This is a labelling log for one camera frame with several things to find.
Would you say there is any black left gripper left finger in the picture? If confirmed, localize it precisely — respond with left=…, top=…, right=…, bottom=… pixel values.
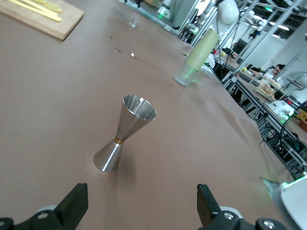
left=0, top=183, right=89, bottom=230

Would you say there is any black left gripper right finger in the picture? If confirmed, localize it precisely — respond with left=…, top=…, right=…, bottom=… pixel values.
left=196, top=184, right=288, bottom=230

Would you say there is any steel jigger measuring cup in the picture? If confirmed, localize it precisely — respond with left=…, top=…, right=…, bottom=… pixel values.
left=93, top=94, right=157, bottom=173

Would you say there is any clear glass shaker cup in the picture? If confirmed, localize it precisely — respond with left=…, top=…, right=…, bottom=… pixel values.
left=129, top=13, right=141, bottom=28

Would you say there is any brown table cover sheet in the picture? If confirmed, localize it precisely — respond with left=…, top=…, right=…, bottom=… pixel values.
left=0, top=0, right=295, bottom=230

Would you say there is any clear food container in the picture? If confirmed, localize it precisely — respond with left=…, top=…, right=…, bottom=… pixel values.
left=250, top=76, right=288, bottom=101

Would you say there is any green sleeved glass bottle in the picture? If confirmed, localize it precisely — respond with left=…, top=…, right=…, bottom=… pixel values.
left=173, top=25, right=221, bottom=87

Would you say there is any seated person in background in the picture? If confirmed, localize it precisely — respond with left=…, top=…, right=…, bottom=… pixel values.
left=267, top=63, right=287, bottom=83

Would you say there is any wooden cutting board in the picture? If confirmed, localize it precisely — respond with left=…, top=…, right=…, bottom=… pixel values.
left=0, top=0, right=85, bottom=41

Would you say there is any yellow plastic knife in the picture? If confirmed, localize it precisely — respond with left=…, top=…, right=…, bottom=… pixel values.
left=4, top=0, right=62, bottom=23

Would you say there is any yellow plastic fork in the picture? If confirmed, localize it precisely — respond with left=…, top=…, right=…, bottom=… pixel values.
left=14, top=0, right=58, bottom=15

